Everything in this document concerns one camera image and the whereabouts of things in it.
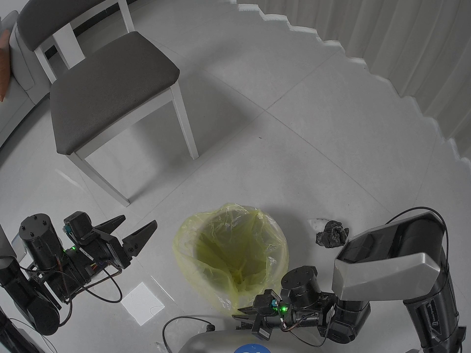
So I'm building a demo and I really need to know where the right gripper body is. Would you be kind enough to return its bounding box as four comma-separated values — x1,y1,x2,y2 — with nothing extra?
233,305,286,342

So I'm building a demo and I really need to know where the beige curtain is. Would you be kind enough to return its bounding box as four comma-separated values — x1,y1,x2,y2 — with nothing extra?
167,0,471,161

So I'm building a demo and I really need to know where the white sofa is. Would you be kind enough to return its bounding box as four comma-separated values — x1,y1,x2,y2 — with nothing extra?
0,10,52,150

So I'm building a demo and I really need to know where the black cable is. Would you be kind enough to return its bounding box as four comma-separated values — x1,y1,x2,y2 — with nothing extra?
162,316,216,353
81,267,124,303

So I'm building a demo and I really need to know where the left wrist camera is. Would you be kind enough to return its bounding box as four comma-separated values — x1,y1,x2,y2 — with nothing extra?
63,211,111,251

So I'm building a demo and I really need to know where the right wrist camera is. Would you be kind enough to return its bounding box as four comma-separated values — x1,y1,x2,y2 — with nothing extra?
254,290,281,317

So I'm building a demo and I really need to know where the yellow plastic bag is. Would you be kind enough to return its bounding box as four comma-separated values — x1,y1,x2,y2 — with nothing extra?
173,204,289,317

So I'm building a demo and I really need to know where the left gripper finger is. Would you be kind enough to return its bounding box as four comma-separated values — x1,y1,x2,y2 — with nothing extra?
121,220,158,262
92,215,126,239

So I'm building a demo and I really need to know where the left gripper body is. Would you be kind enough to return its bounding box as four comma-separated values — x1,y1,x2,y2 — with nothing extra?
74,234,132,282

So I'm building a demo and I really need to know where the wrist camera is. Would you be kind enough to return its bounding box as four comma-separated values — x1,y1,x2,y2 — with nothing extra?
63,211,111,251
254,290,281,317

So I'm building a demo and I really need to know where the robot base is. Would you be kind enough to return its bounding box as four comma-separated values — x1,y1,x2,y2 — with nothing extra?
178,329,324,353

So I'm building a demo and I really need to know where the grey and white chair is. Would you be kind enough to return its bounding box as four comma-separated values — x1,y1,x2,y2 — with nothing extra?
16,0,200,207

